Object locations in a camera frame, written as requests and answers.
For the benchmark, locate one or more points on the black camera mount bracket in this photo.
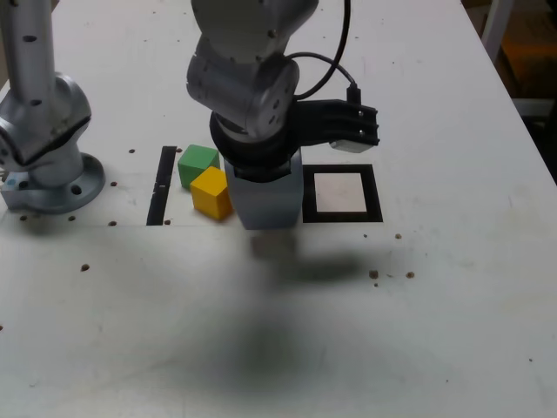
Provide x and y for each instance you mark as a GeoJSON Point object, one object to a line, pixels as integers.
{"type": "Point", "coordinates": [330, 122]}

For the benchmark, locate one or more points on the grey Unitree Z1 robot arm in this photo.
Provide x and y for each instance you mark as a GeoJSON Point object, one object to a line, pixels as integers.
{"type": "Point", "coordinates": [239, 78]}

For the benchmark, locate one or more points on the green cube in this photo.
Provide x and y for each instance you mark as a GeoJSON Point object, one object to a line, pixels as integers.
{"type": "Point", "coordinates": [191, 165]}

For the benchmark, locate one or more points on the white metal frame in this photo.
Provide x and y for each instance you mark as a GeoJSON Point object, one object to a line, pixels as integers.
{"type": "Point", "coordinates": [494, 26]}

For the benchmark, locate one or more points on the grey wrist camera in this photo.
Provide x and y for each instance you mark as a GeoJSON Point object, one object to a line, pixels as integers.
{"type": "Point", "coordinates": [352, 146]}

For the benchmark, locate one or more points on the black tape strip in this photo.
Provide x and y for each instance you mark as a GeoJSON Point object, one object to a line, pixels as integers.
{"type": "Point", "coordinates": [156, 204]}

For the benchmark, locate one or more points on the yellow cube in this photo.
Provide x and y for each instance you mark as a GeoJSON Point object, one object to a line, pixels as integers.
{"type": "Point", "coordinates": [209, 196]}

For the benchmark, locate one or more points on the black tape square outline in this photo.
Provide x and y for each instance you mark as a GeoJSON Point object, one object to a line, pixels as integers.
{"type": "Point", "coordinates": [374, 196]}

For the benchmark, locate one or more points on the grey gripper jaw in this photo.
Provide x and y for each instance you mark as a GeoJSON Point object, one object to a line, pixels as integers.
{"type": "Point", "coordinates": [265, 204]}

